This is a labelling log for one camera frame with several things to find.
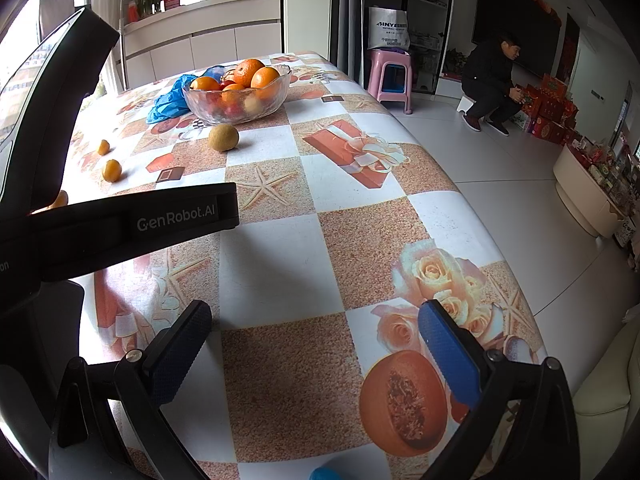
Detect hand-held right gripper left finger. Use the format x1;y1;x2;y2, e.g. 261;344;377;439
48;300;213;480

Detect white shopping bag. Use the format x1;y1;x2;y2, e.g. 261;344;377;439
368;6;412;52

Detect hanging grey towel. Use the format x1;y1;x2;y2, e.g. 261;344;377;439
39;0;76;41

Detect stack of red gift boxes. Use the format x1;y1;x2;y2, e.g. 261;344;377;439
510;74;583;146

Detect pink plastic stool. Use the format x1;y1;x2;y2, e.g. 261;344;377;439
367;49;415;115

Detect small white stool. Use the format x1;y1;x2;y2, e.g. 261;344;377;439
457;92;488;115

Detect round white stand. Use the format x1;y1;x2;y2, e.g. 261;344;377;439
552;144;633;238

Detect white cabinet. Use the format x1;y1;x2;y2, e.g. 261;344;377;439
119;0;285;92

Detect white sofa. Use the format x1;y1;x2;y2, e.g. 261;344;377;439
570;317;640;461

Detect glass door shelf unit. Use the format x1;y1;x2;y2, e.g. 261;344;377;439
365;0;456;97

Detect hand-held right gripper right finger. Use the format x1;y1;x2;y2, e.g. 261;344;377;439
417;299;581;480

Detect brown kiwi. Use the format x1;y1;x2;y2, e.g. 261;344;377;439
208;125;240;153

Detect blue plastic bag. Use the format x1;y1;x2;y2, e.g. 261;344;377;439
146;74;221;125

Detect black wall screen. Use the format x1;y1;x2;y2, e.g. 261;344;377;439
471;0;563;73

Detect pile of packaged goods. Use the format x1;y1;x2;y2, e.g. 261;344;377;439
570;132;640;211

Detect clear glass bowl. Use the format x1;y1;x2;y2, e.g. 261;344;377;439
181;64;292;126

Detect grey curtain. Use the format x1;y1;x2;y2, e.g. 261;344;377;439
329;0;368;86

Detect large orange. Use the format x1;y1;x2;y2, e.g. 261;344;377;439
32;190;69;215

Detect potted plant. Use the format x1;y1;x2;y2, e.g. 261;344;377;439
442;49;471;77

